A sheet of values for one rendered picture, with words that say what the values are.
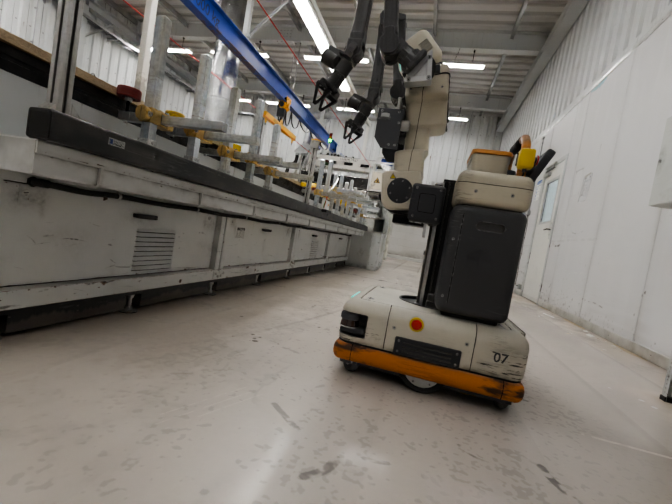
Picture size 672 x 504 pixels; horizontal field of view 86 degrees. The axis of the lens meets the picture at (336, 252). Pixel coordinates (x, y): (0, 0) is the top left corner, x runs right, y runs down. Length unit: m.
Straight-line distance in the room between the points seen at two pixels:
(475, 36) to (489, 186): 7.73
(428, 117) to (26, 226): 1.49
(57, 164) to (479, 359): 1.41
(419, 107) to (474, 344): 0.95
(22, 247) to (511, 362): 1.64
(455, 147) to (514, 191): 11.28
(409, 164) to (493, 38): 7.56
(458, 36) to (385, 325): 8.06
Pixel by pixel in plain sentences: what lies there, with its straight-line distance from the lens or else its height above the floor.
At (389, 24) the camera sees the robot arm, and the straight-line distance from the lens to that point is 1.62.
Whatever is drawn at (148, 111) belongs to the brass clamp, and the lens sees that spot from 1.47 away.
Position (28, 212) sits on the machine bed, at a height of 0.41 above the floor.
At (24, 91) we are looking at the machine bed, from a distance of 1.48.
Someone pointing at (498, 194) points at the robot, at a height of 0.74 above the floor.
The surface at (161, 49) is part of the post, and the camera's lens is 1.55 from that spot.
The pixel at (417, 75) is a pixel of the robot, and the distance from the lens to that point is 1.52.
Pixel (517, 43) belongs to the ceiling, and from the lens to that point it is 9.02.
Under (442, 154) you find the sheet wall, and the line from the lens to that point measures 12.60.
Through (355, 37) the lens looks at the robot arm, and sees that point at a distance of 1.61.
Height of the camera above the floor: 0.51
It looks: 3 degrees down
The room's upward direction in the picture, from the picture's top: 10 degrees clockwise
